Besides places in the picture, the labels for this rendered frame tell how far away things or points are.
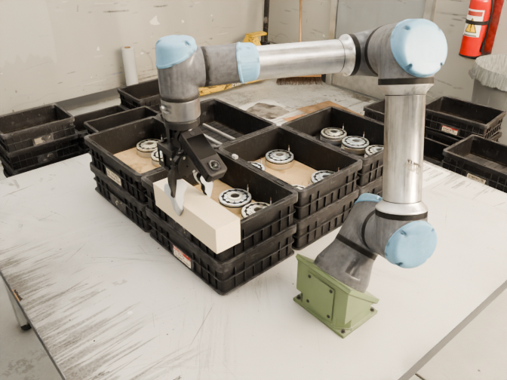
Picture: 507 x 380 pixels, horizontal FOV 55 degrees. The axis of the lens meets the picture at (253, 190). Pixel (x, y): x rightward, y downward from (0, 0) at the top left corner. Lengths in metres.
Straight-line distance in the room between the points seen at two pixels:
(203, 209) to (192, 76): 0.28
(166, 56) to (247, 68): 0.15
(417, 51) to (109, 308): 1.01
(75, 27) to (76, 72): 0.39
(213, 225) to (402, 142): 0.44
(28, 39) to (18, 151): 1.82
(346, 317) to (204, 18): 4.45
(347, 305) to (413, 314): 0.24
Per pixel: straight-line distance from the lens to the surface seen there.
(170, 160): 1.01
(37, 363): 2.33
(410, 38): 1.05
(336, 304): 1.25
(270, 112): 2.54
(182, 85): 0.92
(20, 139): 2.93
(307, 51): 1.12
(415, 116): 1.09
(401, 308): 1.41
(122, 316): 1.39
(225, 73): 0.93
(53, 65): 4.72
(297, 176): 1.69
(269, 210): 1.33
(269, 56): 1.09
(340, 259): 1.23
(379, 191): 1.79
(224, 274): 1.34
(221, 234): 0.97
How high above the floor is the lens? 1.66
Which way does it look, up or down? 31 degrees down
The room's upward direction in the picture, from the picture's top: straight up
